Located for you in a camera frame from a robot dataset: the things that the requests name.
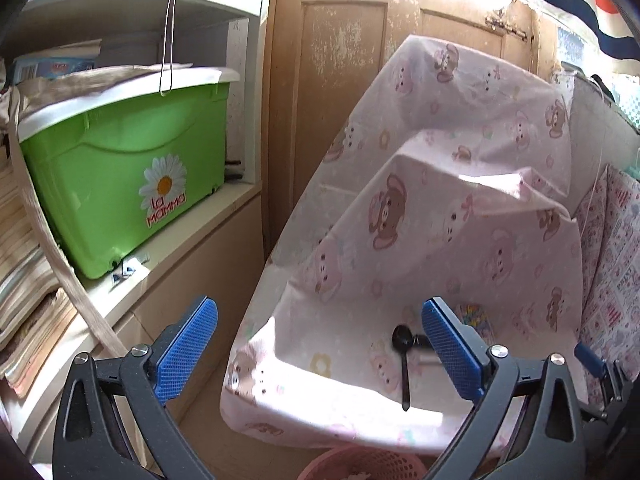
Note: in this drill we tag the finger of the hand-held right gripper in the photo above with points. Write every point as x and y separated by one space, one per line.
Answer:
589 359
597 412

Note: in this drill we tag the wooden door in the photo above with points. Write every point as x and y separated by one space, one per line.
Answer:
340 60

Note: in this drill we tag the black plastic spoon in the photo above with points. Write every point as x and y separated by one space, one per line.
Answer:
401 336

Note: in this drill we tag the pink plastic waste basket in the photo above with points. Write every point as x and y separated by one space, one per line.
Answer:
360 462

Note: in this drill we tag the pink bear print sheet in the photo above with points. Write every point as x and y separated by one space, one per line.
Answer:
425 235

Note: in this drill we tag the stack of worn books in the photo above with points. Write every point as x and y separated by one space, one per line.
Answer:
25 285

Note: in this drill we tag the purple patterned tissue box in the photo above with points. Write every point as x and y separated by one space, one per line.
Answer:
475 317

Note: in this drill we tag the metal door latch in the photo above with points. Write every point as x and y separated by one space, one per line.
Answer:
505 25

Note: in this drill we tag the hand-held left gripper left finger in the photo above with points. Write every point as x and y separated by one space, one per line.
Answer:
187 345

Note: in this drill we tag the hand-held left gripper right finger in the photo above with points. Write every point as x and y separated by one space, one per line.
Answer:
452 350

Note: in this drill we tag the blue white package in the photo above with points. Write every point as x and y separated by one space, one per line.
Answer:
55 66

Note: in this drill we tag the green plastic storage box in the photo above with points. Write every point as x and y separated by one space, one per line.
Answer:
125 150

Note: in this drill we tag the pink patchwork print blanket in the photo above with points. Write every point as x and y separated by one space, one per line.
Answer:
615 260

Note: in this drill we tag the white shelf unit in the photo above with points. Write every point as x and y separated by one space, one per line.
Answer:
100 0

